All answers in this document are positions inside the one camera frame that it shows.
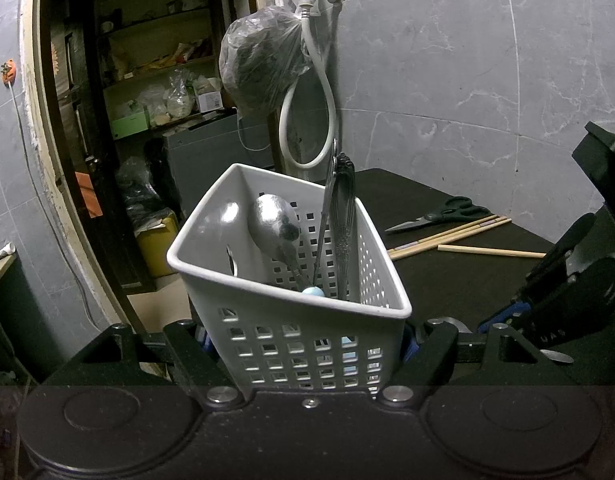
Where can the wooden door frame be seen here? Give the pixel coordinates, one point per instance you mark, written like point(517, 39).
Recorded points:
point(37, 110)

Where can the grey cabinet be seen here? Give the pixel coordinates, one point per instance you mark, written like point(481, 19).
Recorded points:
point(207, 155)

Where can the orange wall hook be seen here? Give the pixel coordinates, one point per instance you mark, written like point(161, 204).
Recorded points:
point(8, 72)

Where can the green box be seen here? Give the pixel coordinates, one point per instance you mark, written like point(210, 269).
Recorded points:
point(131, 125)

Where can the steel fork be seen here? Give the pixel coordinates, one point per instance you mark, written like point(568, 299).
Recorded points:
point(329, 185)

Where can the purple-banded wooden chopstick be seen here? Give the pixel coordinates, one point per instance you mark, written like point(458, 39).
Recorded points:
point(462, 228)
point(482, 230)

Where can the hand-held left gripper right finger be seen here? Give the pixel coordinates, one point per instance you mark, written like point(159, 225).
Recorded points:
point(412, 350)

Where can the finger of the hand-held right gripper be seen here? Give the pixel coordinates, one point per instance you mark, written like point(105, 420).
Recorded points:
point(502, 315)
point(577, 310)

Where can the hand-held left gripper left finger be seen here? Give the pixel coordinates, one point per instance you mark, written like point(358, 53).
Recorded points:
point(187, 350)

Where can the sunflower decoration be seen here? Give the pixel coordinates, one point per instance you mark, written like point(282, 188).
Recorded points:
point(55, 57)

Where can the storage shelf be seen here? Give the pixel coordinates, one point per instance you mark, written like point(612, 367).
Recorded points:
point(152, 20)

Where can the black plastic bag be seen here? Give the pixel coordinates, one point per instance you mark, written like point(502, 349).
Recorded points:
point(140, 187)

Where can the white perforated utensil basket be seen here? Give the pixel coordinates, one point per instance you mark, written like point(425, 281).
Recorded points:
point(202, 295)

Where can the pile of white plastic bags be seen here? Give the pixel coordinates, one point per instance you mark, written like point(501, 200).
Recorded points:
point(170, 97)

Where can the white tube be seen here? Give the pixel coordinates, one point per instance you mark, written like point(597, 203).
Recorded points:
point(1, 253)

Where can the yellow plastic container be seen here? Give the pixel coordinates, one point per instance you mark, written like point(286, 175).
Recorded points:
point(157, 250)

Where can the clear bag with dark contents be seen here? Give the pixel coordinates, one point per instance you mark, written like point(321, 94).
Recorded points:
point(260, 60)

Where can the orange sheet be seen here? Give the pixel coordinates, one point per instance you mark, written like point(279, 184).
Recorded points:
point(86, 194)

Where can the large round steel serving spoon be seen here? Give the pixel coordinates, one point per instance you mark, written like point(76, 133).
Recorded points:
point(447, 325)

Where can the dark wooden door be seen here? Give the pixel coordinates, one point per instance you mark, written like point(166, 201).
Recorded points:
point(72, 110)

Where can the white carton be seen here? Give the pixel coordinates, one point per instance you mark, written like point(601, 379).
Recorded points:
point(209, 100)

